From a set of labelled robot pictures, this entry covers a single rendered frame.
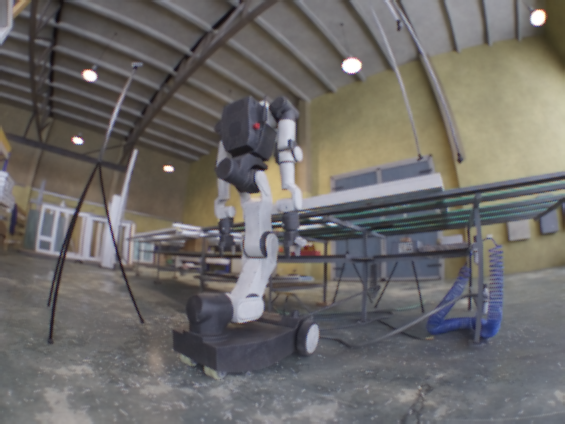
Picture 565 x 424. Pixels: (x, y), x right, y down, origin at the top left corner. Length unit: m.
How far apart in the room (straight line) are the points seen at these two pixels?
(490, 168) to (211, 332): 8.22
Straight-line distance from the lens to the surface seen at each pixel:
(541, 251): 8.33
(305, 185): 9.69
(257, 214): 1.26
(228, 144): 1.31
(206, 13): 9.42
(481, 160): 8.46
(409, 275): 7.89
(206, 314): 0.99
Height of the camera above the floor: 0.49
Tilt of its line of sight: 13 degrees up
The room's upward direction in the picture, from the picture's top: 2 degrees clockwise
